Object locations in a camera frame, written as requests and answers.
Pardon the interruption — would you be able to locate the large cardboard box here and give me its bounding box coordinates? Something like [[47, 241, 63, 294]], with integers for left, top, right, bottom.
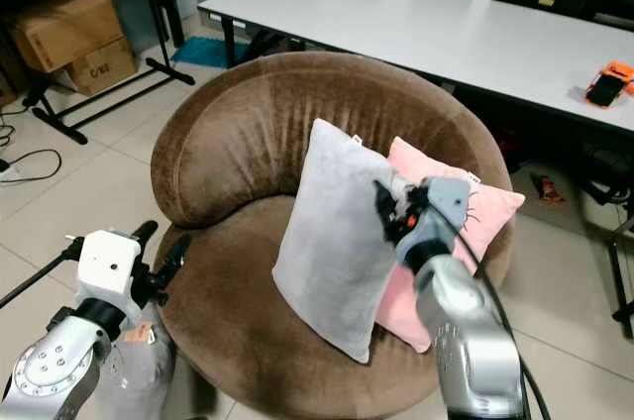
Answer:
[[10, 0, 126, 74]]

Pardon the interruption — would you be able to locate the small printed cardboard box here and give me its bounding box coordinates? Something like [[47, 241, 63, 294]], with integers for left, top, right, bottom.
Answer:
[[66, 37, 139, 97]]

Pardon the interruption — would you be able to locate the long white table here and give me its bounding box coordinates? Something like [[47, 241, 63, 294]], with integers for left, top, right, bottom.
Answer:
[[198, 0, 634, 136]]

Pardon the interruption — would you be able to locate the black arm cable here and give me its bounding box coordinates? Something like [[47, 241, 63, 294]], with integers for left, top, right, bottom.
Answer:
[[0, 247, 82, 310], [461, 210, 553, 420]]

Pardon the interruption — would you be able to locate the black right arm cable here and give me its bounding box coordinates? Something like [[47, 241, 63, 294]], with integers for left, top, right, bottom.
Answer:
[[461, 210, 553, 420]]

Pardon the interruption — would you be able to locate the black floor cable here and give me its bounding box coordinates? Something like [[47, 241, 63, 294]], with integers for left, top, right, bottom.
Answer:
[[0, 121, 64, 184]]

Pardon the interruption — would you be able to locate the black chair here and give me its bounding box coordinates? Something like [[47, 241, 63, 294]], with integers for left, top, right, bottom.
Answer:
[[577, 141, 634, 344]]

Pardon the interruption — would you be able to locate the brown round velvet sofa chair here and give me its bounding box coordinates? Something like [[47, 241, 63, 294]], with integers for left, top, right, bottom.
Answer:
[[152, 51, 517, 420]]

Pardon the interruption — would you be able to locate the grey plush pillow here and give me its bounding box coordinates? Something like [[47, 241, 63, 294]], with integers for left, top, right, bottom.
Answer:
[[272, 118, 413, 364]]

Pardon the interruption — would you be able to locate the black metal clothes rack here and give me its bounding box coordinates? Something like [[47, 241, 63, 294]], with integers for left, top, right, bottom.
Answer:
[[0, 0, 196, 146]]

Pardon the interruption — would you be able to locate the blue floor mat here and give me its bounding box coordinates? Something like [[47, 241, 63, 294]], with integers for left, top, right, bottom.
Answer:
[[169, 35, 235, 70]]

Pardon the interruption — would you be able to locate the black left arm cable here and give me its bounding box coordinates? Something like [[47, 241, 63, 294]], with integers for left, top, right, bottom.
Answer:
[[0, 247, 82, 310]]

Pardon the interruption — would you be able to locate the orange and black device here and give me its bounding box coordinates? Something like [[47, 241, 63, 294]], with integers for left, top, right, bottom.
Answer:
[[583, 60, 634, 110]]

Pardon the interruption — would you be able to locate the red and black floor item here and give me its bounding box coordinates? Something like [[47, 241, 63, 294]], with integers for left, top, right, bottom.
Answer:
[[529, 171, 567, 206]]

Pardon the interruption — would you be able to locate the pink plush pillow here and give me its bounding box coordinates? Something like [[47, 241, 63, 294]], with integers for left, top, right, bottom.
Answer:
[[374, 136, 526, 354]]

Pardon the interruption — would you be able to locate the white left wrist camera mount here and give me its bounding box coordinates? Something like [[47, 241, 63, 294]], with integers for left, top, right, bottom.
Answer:
[[75, 230, 143, 308]]

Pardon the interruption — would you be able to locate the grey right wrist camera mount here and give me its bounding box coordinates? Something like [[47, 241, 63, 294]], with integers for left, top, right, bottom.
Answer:
[[419, 177, 473, 255]]

